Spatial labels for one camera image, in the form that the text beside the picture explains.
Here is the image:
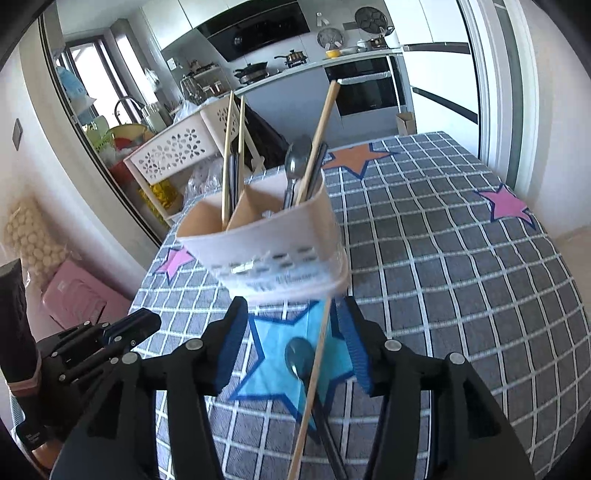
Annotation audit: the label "round black pan on wall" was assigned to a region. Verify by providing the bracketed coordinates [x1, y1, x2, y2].
[355, 6, 394, 36]

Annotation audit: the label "pink paper star left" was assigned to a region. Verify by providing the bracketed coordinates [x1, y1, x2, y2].
[153, 247, 195, 284]

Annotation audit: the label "beige plastic utensil holder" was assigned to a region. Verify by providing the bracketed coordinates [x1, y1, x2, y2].
[176, 170, 351, 305]

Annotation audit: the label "pink paper star right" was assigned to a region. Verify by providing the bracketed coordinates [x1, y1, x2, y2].
[475, 183, 536, 229]

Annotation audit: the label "blue paper star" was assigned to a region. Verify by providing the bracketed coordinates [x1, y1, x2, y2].
[229, 301, 353, 422]

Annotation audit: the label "white refrigerator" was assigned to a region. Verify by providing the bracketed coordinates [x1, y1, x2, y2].
[396, 1, 480, 156]

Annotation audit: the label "grey checked tablecloth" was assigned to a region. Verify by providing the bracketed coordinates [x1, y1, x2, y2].
[132, 132, 590, 479]

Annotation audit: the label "cardboard box on floor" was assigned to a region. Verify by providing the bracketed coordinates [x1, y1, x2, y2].
[396, 112, 417, 136]

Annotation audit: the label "pink paper star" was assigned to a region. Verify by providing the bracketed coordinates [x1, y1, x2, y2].
[153, 247, 195, 284]
[475, 183, 536, 229]

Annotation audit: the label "white perforated storage cart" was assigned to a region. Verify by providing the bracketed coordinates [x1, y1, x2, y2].
[123, 93, 264, 226]

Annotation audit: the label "orange paper star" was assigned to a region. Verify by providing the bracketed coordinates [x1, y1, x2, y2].
[322, 143, 392, 180]

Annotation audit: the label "black built-in oven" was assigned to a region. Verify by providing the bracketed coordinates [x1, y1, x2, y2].
[325, 55, 405, 116]

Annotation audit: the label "white upper cabinets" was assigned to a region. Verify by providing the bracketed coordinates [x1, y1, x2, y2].
[141, 0, 243, 50]

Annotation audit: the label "steel spoon black handle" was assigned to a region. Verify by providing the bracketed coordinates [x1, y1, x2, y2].
[284, 337, 349, 479]

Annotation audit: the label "yellow bowl on counter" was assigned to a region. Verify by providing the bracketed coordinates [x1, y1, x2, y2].
[325, 49, 342, 59]

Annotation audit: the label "steel spoon in holder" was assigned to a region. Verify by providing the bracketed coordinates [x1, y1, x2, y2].
[283, 135, 311, 210]

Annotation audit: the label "kitchen faucet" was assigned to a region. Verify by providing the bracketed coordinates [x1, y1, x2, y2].
[113, 96, 145, 125]

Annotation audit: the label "thin bamboo chopstick in holder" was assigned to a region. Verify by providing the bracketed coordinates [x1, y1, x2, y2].
[221, 91, 235, 230]

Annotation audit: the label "black wok on stove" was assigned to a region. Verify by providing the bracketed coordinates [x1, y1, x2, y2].
[233, 62, 269, 85]

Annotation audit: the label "black range hood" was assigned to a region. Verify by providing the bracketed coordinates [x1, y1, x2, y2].
[197, 0, 310, 61]

